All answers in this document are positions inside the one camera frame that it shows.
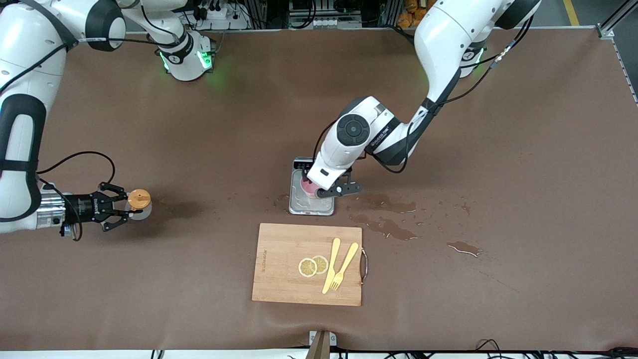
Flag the orange snack bag pile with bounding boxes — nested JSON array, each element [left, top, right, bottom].
[[397, 0, 430, 28]]

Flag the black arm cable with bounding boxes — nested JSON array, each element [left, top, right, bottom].
[[313, 15, 534, 175], [0, 0, 192, 242]]

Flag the translucent orange-capped sauce bottle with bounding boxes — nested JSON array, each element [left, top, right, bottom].
[[125, 188, 153, 221]]

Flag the yellow plastic fork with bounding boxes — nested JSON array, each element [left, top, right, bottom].
[[330, 242, 359, 291]]

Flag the white power strip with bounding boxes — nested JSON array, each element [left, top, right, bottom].
[[192, 0, 250, 30]]

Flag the small brown liquid puddle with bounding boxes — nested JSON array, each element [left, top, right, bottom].
[[447, 241, 483, 257]]

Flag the pink plastic cup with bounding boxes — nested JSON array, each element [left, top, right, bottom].
[[301, 177, 322, 199]]

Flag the wooden cutting board, metal handle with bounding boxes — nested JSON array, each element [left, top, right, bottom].
[[252, 223, 368, 307]]

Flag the silver digital kitchen scale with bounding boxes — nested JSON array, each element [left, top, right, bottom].
[[288, 157, 336, 216]]

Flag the yellow plastic knife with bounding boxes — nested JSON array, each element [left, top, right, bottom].
[[321, 238, 341, 295]]

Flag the black floor cable bundle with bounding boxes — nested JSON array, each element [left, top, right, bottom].
[[474, 339, 638, 359]]

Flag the aluminium frame equipment rack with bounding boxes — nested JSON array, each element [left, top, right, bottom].
[[247, 0, 402, 30]]

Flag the metal table edge bracket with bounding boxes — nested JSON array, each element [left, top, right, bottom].
[[307, 329, 338, 359]]

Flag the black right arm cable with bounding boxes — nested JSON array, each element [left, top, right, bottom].
[[0, 0, 192, 242]]

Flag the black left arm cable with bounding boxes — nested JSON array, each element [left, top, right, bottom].
[[313, 15, 534, 175]]

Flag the large brown liquid puddle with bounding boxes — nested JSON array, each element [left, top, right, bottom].
[[350, 214, 418, 241], [349, 193, 417, 214]]

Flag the aluminium table edge rail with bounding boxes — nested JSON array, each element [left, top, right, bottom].
[[596, 0, 638, 105]]

